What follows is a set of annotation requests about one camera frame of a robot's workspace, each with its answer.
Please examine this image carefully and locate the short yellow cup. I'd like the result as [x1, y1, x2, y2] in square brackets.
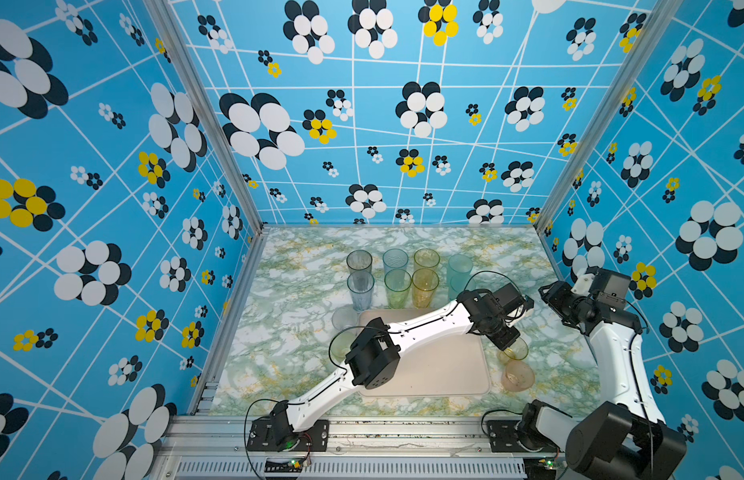
[498, 337, 529, 364]

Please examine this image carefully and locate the short pink textured cup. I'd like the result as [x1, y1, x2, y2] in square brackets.
[501, 360, 536, 392]

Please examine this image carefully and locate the short green cup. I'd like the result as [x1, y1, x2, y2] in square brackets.
[330, 330, 356, 365]

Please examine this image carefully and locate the short clear frosted cup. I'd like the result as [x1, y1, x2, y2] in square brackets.
[331, 305, 359, 331]

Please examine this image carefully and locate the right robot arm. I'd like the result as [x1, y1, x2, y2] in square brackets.
[516, 267, 687, 479]

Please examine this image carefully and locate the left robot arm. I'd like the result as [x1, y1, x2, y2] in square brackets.
[268, 283, 534, 450]

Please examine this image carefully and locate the beige plastic tray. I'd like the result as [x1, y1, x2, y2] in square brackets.
[360, 334, 491, 398]

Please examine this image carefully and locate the tall teal tumbler front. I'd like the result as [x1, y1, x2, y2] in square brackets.
[448, 275, 470, 301]

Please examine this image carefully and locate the tall teal tumbler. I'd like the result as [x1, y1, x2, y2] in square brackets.
[448, 275, 470, 301]
[447, 253, 474, 285]

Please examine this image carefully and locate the tall teal tumbler rear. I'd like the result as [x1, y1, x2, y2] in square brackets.
[447, 253, 474, 285]

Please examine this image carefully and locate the tall amber tumbler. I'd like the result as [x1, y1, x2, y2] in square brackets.
[412, 268, 440, 309]

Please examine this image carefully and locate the tall yellow-olive tumbler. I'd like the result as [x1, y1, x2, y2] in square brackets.
[413, 248, 441, 272]

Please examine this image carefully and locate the tall green tumbler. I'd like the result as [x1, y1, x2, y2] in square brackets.
[384, 269, 412, 309]

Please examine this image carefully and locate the tall frosted blue tumbler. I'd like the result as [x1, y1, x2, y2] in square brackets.
[383, 248, 409, 273]

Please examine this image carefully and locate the tall light blue faceted tumbler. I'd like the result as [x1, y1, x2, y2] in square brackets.
[347, 270, 375, 312]

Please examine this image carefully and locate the tall grey tumbler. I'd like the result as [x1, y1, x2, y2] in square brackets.
[346, 250, 374, 285]

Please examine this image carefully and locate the small green circuit board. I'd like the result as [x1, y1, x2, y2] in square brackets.
[264, 457, 310, 474]

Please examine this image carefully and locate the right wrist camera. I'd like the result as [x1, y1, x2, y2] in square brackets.
[572, 267, 631, 302]

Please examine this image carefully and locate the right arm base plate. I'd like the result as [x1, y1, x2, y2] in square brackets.
[484, 419, 559, 454]

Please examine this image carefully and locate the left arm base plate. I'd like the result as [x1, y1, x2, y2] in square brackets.
[246, 417, 330, 452]

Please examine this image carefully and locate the aluminium front rail frame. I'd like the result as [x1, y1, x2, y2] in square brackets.
[148, 415, 673, 480]

